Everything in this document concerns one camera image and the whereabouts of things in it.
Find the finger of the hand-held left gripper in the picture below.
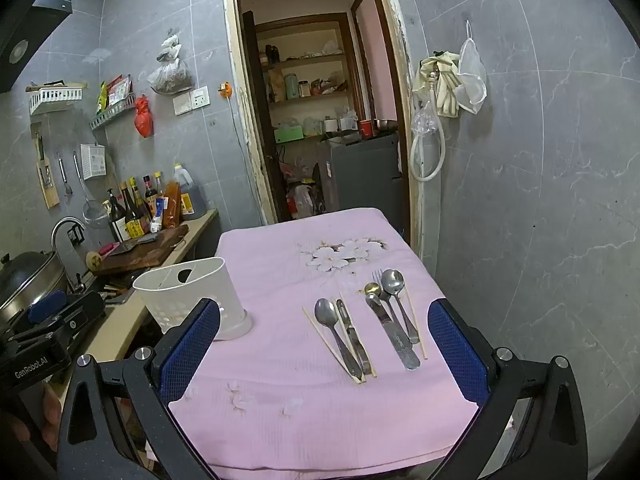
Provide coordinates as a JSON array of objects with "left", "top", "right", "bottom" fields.
[
  {"left": 37, "top": 291, "right": 107, "bottom": 342},
  {"left": 27, "top": 291, "right": 68, "bottom": 325}
]

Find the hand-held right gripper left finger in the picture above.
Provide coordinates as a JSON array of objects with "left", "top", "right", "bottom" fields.
[{"left": 56, "top": 298, "right": 222, "bottom": 480}]

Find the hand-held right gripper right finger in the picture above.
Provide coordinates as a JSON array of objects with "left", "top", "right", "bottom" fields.
[{"left": 427, "top": 298, "right": 590, "bottom": 480}]

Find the broad steel table knife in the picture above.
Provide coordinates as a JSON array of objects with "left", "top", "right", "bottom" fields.
[{"left": 365, "top": 294, "right": 421, "bottom": 372}]

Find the white plastic utensil holder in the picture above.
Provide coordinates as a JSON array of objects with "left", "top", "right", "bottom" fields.
[{"left": 132, "top": 256, "right": 253, "bottom": 342}]

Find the steel spoon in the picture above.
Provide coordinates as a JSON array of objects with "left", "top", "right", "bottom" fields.
[
  {"left": 314, "top": 298, "right": 364, "bottom": 380},
  {"left": 381, "top": 269, "right": 421, "bottom": 346}
]

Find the slim steel table knife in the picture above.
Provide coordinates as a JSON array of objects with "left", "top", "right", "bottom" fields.
[{"left": 335, "top": 299, "right": 373, "bottom": 377}]

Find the small gold spoon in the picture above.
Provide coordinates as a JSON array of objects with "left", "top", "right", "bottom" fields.
[{"left": 363, "top": 282, "right": 401, "bottom": 331}]

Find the steel fork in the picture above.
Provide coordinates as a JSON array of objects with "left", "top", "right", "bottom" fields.
[{"left": 371, "top": 269, "right": 413, "bottom": 341}]

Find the person's left hand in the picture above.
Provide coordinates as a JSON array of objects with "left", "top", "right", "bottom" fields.
[{"left": 0, "top": 382, "right": 65, "bottom": 453}]

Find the steel pot with lid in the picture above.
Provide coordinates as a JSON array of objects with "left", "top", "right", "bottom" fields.
[{"left": 0, "top": 251, "right": 68, "bottom": 321}]

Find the beige kitchen counter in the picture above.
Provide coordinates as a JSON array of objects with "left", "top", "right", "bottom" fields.
[{"left": 60, "top": 208, "right": 219, "bottom": 396}]

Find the wooden cutting board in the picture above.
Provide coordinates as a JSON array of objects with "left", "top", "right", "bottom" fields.
[{"left": 92, "top": 224, "right": 190, "bottom": 277}]

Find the steel faucet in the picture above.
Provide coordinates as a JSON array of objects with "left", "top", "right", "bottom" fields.
[{"left": 50, "top": 216, "right": 88, "bottom": 291}]

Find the dark bottle white label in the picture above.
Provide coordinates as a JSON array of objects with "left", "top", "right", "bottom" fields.
[{"left": 102, "top": 200, "right": 128, "bottom": 243}]

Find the dark sauce bottle yellow label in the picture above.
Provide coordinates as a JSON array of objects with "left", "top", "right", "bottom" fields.
[{"left": 119, "top": 182, "right": 146, "bottom": 238}]

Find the pink floral tablecloth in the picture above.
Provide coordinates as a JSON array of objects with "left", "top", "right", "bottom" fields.
[{"left": 145, "top": 207, "right": 483, "bottom": 476}]

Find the white and blue packet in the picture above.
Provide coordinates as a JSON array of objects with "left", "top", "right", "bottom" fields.
[{"left": 150, "top": 197, "right": 168, "bottom": 233}]

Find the dark sauce bottle yellow cap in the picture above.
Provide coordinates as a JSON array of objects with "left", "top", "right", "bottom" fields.
[{"left": 129, "top": 177, "right": 152, "bottom": 221}]

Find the orange food packet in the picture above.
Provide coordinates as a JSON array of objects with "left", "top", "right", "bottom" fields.
[{"left": 162, "top": 181, "right": 182, "bottom": 229}]

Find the cooking oil jug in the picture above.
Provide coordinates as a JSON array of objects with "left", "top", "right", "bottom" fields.
[{"left": 173, "top": 162, "right": 206, "bottom": 218}]

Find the grey refrigerator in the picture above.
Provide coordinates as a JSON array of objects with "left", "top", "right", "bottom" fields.
[{"left": 320, "top": 132, "right": 403, "bottom": 216}]

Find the red plastic bag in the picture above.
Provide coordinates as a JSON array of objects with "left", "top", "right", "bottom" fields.
[{"left": 134, "top": 94, "right": 153, "bottom": 138}]

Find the red seasoning packet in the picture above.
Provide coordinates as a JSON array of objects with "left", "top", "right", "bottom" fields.
[{"left": 106, "top": 75, "right": 134, "bottom": 107}]

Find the green box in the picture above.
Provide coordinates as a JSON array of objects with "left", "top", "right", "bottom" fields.
[{"left": 273, "top": 125, "right": 304, "bottom": 145}]

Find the crumpled clear plastic bag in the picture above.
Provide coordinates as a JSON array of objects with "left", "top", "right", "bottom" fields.
[{"left": 412, "top": 100, "right": 443, "bottom": 136}]

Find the clear hanging plastic bag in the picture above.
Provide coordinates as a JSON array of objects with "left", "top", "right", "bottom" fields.
[{"left": 146, "top": 27, "right": 193, "bottom": 96}]

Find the black range hood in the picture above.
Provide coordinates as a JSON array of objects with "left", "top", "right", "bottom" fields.
[{"left": 0, "top": 0, "right": 76, "bottom": 93}]

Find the white mesh bag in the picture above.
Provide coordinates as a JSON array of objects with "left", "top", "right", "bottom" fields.
[{"left": 455, "top": 20, "right": 487, "bottom": 115}]

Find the wooden storage shelf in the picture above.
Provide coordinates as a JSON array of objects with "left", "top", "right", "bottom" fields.
[{"left": 242, "top": 10, "right": 371, "bottom": 221}]

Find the pink-handled cleaver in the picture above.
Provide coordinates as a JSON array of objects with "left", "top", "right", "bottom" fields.
[{"left": 98, "top": 234, "right": 158, "bottom": 257}]

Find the hanging wire strainer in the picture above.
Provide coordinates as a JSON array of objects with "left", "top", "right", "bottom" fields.
[{"left": 73, "top": 151, "right": 108, "bottom": 226}]

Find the wooden wall knife holder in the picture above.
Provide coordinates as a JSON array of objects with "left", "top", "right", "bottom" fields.
[{"left": 31, "top": 122, "right": 61, "bottom": 209}]

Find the metal wall shelf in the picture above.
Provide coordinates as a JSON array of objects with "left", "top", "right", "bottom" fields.
[{"left": 90, "top": 95, "right": 137, "bottom": 131}]

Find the white hose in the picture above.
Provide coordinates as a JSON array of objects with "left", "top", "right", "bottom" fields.
[{"left": 410, "top": 72, "right": 447, "bottom": 183}]

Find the white wall rack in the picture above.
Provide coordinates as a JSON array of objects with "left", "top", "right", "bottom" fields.
[{"left": 27, "top": 82, "right": 83, "bottom": 116}]

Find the wooden door frame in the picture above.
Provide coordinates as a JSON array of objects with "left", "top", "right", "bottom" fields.
[{"left": 221, "top": 0, "right": 426, "bottom": 261}]

